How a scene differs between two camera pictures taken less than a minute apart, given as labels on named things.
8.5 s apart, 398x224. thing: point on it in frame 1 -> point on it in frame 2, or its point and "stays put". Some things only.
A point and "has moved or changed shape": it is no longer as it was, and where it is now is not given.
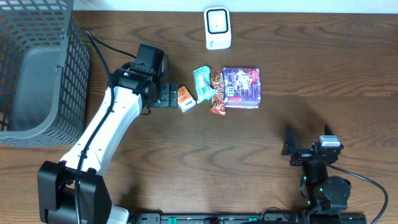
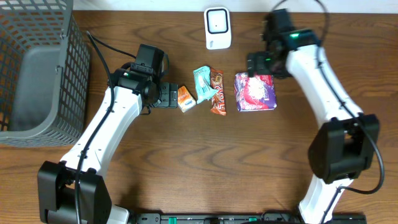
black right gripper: x=302 y=155 -> x=260 y=68
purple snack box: x=242 y=88 has moved or changed shape
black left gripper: x=170 y=95 stays put
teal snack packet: x=203 y=87 stays put
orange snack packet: x=185 y=100 stays put
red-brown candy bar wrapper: x=217 y=107 stays put
